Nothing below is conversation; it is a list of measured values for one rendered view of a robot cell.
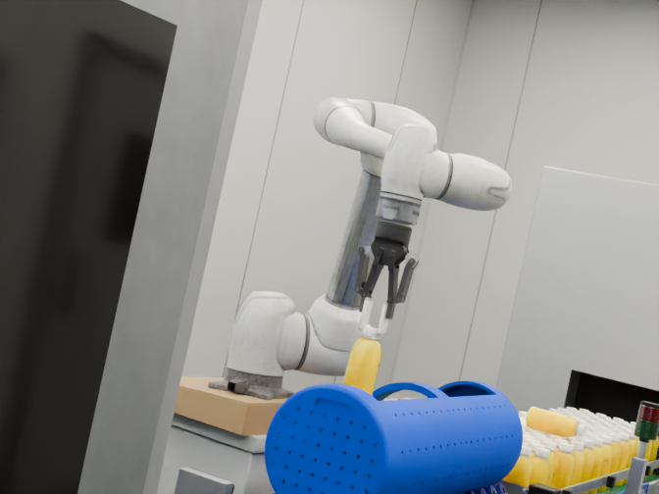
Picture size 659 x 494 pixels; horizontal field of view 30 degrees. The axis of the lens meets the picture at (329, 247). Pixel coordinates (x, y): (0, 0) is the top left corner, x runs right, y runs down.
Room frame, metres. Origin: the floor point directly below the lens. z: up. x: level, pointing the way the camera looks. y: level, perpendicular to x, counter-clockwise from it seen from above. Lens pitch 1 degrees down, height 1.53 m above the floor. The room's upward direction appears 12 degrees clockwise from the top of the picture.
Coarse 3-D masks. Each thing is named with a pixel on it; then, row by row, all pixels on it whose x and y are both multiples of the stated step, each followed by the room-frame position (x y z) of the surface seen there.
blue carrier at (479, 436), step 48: (336, 384) 2.54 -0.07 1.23; (480, 384) 3.22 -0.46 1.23; (288, 432) 2.55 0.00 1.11; (336, 432) 2.50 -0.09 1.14; (384, 432) 2.46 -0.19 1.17; (432, 432) 2.67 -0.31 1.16; (480, 432) 2.93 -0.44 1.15; (288, 480) 2.53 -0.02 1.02; (336, 480) 2.49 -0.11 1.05; (384, 480) 2.45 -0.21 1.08; (432, 480) 2.70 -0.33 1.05; (480, 480) 3.03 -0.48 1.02
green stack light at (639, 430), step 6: (636, 420) 3.48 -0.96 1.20; (642, 420) 3.46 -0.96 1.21; (636, 426) 3.47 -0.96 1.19; (642, 426) 3.46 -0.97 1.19; (648, 426) 3.45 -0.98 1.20; (654, 426) 3.45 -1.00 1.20; (636, 432) 3.47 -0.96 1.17; (642, 432) 3.45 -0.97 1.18; (648, 432) 3.45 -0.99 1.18; (654, 432) 3.45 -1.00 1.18; (648, 438) 3.45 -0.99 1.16; (654, 438) 3.46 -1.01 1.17
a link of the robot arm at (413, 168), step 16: (400, 128) 2.58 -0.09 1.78; (416, 128) 2.56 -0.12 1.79; (400, 144) 2.56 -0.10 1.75; (416, 144) 2.55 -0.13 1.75; (432, 144) 2.57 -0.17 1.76; (384, 160) 2.59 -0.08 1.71; (400, 160) 2.55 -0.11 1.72; (416, 160) 2.55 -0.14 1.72; (432, 160) 2.56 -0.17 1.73; (448, 160) 2.59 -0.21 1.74; (384, 176) 2.57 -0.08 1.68; (400, 176) 2.55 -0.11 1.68; (416, 176) 2.55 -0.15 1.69; (432, 176) 2.56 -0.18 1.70; (448, 176) 2.57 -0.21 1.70; (400, 192) 2.55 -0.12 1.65; (416, 192) 2.56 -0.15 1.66; (432, 192) 2.58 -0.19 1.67
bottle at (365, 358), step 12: (372, 336) 2.58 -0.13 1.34; (360, 348) 2.57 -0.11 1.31; (372, 348) 2.57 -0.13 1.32; (360, 360) 2.56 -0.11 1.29; (372, 360) 2.57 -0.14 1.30; (348, 372) 2.58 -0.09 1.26; (360, 372) 2.56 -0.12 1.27; (372, 372) 2.57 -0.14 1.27; (348, 384) 2.57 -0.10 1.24; (360, 384) 2.56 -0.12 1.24; (372, 384) 2.57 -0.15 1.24
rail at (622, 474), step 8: (648, 464) 4.36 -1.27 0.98; (656, 464) 4.48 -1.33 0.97; (616, 472) 3.95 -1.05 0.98; (624, 472) 4.04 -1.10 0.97; (592, 480) 3.68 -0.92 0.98; (600, 480) 3.77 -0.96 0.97; (616, 480) 3.96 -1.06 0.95; (568, 488) 3.45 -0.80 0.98; (576, 488) 3.52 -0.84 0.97; (584, 488) 3.61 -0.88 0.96; (592, 488) 3.70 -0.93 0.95
